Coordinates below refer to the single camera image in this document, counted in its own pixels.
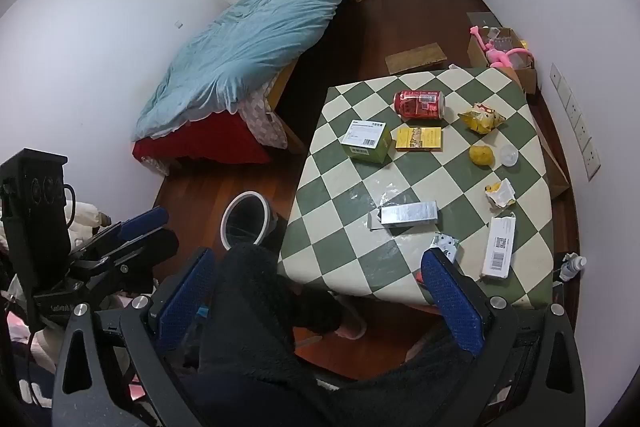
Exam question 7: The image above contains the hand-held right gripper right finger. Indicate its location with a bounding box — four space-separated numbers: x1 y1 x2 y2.
420 248 586 427

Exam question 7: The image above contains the yellow snack bag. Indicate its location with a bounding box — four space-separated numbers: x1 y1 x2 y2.
457 103 507 135

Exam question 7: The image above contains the clear plastic bottle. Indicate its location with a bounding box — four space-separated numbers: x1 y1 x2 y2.
557 254 588 283

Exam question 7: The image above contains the light blue duvet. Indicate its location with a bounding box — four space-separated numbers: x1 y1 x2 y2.
132 0 351 142

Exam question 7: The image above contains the wooden bed frame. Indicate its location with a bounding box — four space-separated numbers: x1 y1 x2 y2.
265 57 308 155

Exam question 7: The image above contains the brown cardboard box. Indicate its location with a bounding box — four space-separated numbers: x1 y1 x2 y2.
466 26 540 95

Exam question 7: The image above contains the small green patterned packet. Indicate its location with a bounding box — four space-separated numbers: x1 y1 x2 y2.
429 232 460 264

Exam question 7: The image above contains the red drink can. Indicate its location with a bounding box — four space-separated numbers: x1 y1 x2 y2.
393 89 447 121

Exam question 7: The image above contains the yellow ball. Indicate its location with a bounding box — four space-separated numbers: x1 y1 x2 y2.
468 144 495 168

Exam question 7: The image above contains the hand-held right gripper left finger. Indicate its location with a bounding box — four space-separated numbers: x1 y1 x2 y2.
52 248 218 427

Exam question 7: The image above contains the red blanket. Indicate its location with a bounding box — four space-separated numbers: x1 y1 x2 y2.
131 111 273 165

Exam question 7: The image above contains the person's left leg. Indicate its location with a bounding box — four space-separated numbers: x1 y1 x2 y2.
185 242 346 427

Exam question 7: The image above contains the person's right leg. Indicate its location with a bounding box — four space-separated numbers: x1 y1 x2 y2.
310 317 481 427

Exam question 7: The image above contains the flat yellow box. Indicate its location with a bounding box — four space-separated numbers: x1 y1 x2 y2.
395 127 444 152

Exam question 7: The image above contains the green white checkered tablecloth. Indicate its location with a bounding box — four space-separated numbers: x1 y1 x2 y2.
276 67 555 310

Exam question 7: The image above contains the pale checkered bed sheet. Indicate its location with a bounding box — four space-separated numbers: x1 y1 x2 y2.
237 87 288 150

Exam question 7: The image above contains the pink plush toy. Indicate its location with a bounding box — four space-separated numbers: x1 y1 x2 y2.
469 26 536 68

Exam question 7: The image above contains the pale pink slipper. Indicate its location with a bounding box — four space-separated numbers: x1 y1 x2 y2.
330 294 368 340

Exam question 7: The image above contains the silver foil box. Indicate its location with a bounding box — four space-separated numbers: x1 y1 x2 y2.
367 193 442 232

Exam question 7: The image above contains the person's leg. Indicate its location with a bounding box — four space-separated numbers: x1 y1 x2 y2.
185 242 346 427
310 317 481 427

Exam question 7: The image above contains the brown paper bag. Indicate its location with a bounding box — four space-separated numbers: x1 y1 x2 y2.
535 122 571 200

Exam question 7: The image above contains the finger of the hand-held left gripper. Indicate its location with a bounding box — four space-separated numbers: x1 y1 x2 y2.
75 229 180 295
70 206 171 264

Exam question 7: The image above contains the green white box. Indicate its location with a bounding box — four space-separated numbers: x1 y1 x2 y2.
341 119 393 164

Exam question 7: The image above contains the white yellow wrapper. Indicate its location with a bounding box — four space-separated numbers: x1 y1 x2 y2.
483 178 517 209

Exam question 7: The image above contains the long white box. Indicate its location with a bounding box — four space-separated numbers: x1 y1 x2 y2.
479 214 517 280

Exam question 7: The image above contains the white round trash bin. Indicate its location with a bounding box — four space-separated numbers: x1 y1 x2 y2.
220 190 278 252

